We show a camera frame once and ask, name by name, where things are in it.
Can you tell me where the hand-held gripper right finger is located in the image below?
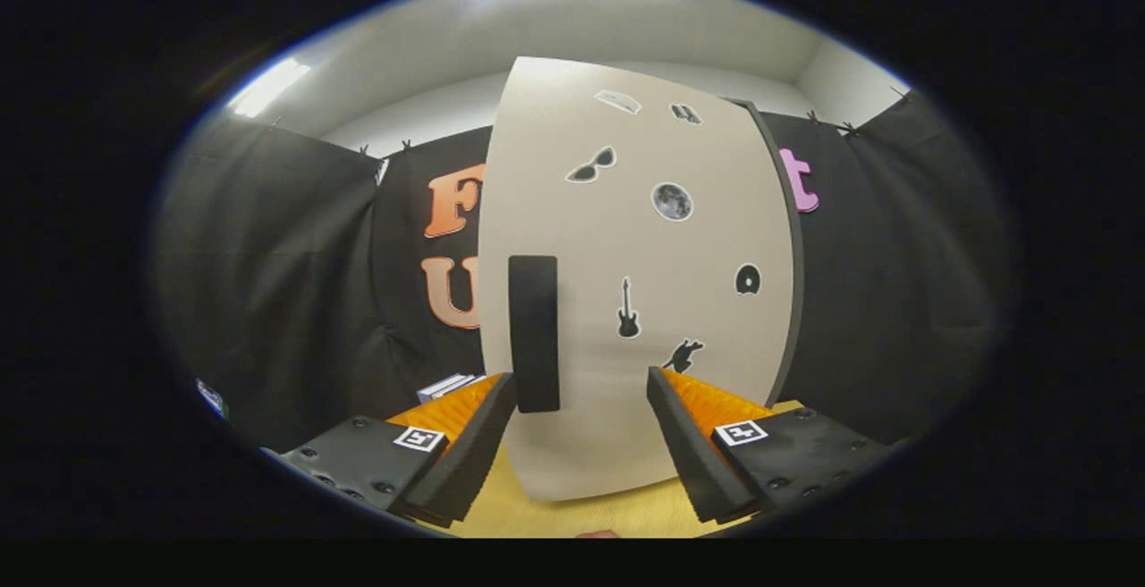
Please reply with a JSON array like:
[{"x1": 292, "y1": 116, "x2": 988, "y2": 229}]
[{"x1": 645, "y1": 366, "x2": 896, "y2": 523}]

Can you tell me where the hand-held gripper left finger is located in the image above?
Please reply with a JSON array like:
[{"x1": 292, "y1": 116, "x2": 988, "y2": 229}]
[{"x1": 264, "y1": 372, "x2": 520, "y2": 528}]

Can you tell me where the black door handle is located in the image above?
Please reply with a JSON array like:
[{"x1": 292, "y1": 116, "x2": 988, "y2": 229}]
[{"x1": 508, "y1": 255, "x2": 561, "y2": 414}]

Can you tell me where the beige cabinet door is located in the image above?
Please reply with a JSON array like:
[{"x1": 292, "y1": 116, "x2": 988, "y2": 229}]
[{"x1": 477, "y1": 56, "x2": 797, "y2": 503}]

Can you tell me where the grey cabinet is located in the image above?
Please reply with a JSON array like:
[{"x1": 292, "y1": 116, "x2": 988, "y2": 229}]
[{"x1": 723, "y1": 97, "x2": 805, "y2": 409}]

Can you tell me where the black backdrop cloth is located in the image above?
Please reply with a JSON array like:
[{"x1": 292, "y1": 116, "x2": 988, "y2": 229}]
[{"x1": 157, "y1": 90, "x2": 1016, "y2": 454}]

